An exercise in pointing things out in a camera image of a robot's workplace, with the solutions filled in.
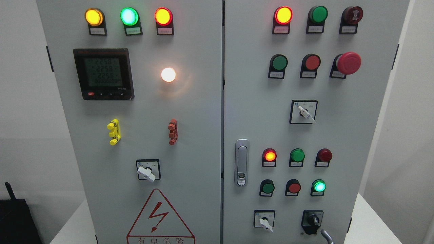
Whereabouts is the grey right cabinet door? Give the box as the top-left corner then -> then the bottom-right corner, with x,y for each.
223,0 -> 409,244

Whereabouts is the white selector switch left door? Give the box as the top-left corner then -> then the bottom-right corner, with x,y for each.
135,159 -> 161,182

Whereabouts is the green push button upper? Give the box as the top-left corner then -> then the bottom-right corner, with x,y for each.
268,54 -> 288,79

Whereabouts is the red lit lamp lower left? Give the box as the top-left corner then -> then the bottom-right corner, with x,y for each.
262,148 -> 277,168

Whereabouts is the red lamp lower right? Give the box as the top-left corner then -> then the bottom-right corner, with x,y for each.
315,148 -> 332,168

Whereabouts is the red black buzzer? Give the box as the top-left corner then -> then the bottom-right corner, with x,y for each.
339,6 -> 364,34

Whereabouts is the red push button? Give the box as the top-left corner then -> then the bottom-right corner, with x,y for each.
285,179 -> 301,197
299,54 -> 321,79

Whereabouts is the silver door lock handle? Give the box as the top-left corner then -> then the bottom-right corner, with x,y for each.
234,139 -> 250,187

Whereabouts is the red lit lamp right door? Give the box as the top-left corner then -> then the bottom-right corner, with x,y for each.
272,6 -> 293,35

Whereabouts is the white selector switch bottom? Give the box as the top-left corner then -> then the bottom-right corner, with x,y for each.
254,210 -> 275,233

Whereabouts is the green push button lower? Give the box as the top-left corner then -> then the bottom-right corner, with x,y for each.
259,179 -> 275,197

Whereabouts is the green push button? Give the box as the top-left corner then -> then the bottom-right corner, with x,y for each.
259,179 -> 275,197
268,54 -> 288,79

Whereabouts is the green lamp bottom right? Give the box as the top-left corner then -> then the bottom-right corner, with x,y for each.
310,179 -> 327,197

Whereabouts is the black digital power meter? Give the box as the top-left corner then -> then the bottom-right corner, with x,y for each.
73,48 -> 135,100

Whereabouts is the black device with antenna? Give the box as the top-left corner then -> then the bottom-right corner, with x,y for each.
0,182 -> 42,244

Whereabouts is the grey cabinet door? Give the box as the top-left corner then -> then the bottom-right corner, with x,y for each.
37,0 -> 223,244
223,0 -> 409,244

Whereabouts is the red terminal connector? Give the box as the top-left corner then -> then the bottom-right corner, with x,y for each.
168,119 -> 178,146

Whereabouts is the red lit indicator lamp left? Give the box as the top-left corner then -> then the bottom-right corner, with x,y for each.
154,7 -> 175,35

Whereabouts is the green lamp top right door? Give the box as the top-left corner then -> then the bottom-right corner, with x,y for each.
306,6 -> 328,34

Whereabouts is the red lightning warning sticker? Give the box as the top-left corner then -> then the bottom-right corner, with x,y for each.
126,189 -> 196,244

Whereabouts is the white selector switch upper right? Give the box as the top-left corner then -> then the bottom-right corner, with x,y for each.
290,100 -> 318,124

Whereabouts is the green lamp lower middle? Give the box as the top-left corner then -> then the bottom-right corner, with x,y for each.
289,148 -> 305,168

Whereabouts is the white selector switch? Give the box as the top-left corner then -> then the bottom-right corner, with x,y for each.
290,100 -> 318,124
254,210 -> 275,233

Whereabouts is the white lit indicator lamp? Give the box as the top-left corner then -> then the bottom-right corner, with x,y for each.
161,67 -> 176,82

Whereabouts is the green lit indicator lamp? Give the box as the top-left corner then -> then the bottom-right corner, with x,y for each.
120,7 -> 143,36

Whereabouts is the red push button lower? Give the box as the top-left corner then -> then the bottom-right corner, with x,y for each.
285,179 -> 301,197

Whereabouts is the yellow terminal connector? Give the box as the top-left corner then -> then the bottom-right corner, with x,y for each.
107,119 -> 121,146

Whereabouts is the grey left cabinet door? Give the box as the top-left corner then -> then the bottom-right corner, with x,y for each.
37,0 -> 223,244

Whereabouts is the black rotary knob switch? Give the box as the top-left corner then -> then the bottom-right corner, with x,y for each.
301,210 -> 324,235

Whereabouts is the red emergency stop mushroom button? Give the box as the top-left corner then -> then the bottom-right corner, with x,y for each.
330,52 -> 362,79

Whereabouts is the red push button upper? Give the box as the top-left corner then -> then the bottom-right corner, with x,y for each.
299,54 -> 321,79

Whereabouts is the yellow indicator lamp top left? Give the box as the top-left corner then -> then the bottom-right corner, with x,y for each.
85,8 -> 107,36

